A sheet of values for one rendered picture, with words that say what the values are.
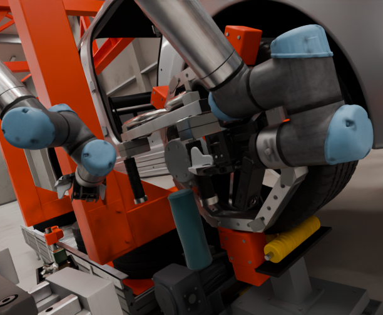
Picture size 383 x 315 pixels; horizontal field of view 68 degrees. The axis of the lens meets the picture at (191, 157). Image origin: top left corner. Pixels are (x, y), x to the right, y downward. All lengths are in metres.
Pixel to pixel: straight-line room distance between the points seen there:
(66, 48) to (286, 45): 1.00
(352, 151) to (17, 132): 0.52
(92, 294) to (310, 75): 0.37
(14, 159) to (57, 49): 1.94
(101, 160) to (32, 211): 2.46
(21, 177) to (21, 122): 2.52
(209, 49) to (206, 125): 0.23
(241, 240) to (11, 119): 0.70
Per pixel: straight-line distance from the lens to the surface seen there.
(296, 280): 1.16
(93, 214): 1.19
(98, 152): 0.66
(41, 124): 0.57
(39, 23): 1.31
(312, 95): 0.42
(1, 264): 0.83
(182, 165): 0.81
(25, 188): 3.09
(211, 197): 0.65
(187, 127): 0.63
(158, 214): 1.31
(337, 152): 0.42
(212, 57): 0.47
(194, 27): 0.47
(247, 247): 0.95
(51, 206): 3.12
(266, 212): 0.85
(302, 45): 0.43
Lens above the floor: 0.90
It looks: 4 degrees down
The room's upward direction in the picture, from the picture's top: 16 degrees counter-clockwise
